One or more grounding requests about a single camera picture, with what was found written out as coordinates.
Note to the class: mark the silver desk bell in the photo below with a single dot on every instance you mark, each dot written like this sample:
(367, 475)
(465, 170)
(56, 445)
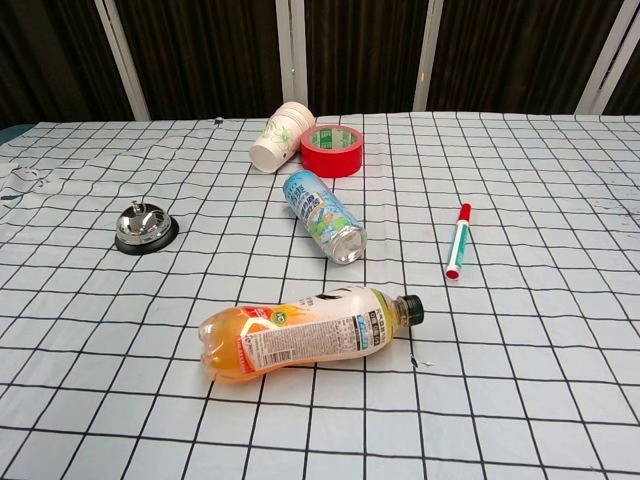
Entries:
(141, 223)

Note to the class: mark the blue drink can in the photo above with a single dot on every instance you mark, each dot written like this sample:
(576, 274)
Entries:
(320, 212)

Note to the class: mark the red tape roll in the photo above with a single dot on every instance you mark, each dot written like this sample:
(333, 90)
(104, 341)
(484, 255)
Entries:
(331, 157)

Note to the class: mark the orange juice plastic bottle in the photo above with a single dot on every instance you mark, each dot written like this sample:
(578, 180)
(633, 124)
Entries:
(295, 335)

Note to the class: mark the white paper cup stack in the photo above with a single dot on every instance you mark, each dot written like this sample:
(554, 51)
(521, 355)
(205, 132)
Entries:
(276, 140)

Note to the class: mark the red capped marker pen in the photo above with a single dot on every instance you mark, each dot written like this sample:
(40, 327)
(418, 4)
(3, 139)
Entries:
(460, 240)

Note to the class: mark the white grid tablecloth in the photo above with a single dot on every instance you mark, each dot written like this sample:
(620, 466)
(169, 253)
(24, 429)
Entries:
(450, 375)

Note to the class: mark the dark curtain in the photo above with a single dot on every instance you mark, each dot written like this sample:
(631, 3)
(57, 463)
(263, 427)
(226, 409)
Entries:
(210, 55)

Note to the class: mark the white frame post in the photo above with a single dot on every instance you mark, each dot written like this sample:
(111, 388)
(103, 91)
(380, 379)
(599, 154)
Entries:
(291, 50)
(429, 55)
(607, 55)
(122, 55)

